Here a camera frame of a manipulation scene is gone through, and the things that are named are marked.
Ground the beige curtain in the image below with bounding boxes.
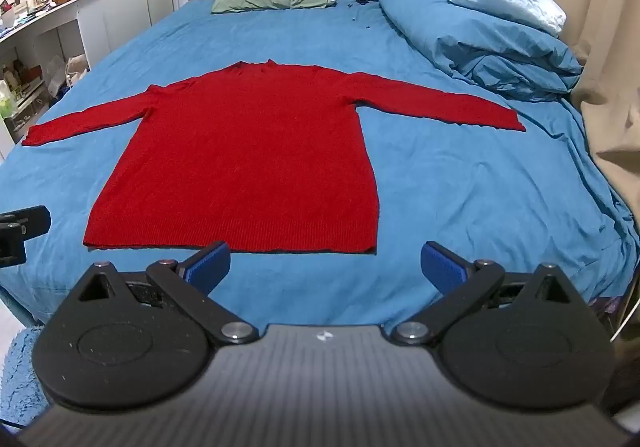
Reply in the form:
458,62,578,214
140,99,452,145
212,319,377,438
470,0,640,228

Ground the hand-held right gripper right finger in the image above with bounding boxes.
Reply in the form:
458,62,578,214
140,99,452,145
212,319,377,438
391,241,583,347

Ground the red knit sweater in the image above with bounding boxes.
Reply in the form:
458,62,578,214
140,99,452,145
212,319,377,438
21,59,527,256

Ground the blue duvet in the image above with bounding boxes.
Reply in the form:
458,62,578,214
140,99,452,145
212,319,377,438
377,0,585,102

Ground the beige tote bag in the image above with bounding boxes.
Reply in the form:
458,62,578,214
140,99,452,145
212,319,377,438
65,54,91,90

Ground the blue bed sheet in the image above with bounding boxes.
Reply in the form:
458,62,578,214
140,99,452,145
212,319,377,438
0,0,640,328

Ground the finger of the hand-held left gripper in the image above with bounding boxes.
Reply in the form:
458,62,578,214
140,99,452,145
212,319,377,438
0,206,52,269

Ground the white cable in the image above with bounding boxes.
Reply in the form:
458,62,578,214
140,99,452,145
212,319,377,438
607,297,640,344

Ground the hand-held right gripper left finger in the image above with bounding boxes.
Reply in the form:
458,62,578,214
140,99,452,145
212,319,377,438
70,241,260,347

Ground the clear plastic bag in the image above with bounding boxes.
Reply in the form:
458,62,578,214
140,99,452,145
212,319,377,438
45,56,68,98

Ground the white desk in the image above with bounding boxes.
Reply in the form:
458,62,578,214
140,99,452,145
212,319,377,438
0,0,101,160

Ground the blue shaggy rug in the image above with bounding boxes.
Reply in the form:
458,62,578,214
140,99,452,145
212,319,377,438
0,324,57,428

